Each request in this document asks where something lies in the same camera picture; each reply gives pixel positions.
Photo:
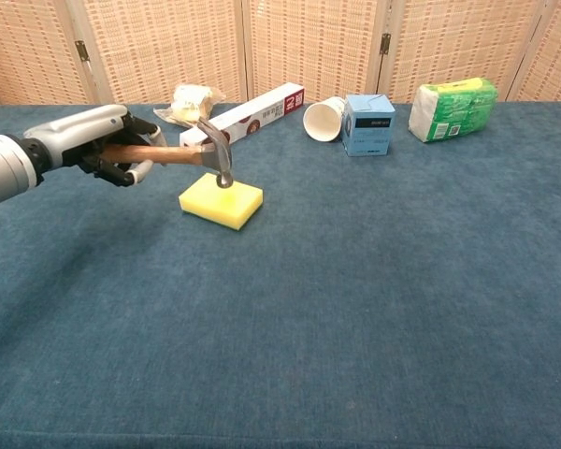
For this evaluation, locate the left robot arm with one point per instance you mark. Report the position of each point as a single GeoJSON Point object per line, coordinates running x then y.
{"type": "Point", "coordinates": [4, 170]}

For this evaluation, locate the long white wrap box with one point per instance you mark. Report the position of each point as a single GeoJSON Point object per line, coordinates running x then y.
{"type": "Point", "coordinates": [257, 116]}

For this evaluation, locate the brass screen hinge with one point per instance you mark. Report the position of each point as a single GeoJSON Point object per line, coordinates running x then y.
{"type": "Point", "coordinates": [81, 50]}
{"type": "Point", "coordinates": [385, 43]}

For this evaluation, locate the blue table cloth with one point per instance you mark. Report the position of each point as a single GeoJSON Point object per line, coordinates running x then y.
{"type": "Point", "coordinates": [308, 290]}

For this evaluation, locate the light blue carton box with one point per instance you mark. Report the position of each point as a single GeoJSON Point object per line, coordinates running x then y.
{"type": "Point", "coordinates": [369, 125]}

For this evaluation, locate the woven folding screen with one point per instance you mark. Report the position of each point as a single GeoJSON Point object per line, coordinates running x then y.
{"type": "Point", "coordinates": [280, 47]}

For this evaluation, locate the green tissue pack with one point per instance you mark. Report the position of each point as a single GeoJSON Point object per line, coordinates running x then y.
{"type": "Point", "coordinates": [453, 112]}

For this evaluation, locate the white paper cup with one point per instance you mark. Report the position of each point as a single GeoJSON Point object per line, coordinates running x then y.
{"type": "Point", "coordinates": [322, 120]}

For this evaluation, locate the yellow sponge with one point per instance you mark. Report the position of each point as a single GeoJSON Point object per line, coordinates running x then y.
{"type": "Point", "coordinates": [220, 202]}

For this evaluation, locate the clear plastic bag with bread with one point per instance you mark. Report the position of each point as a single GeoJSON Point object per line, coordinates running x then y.
{"type": "Point", "coordinates": [191, 106]}

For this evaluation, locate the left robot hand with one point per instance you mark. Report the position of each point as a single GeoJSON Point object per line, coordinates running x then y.
{"type": "Point", "coordinates": [81, 135]}

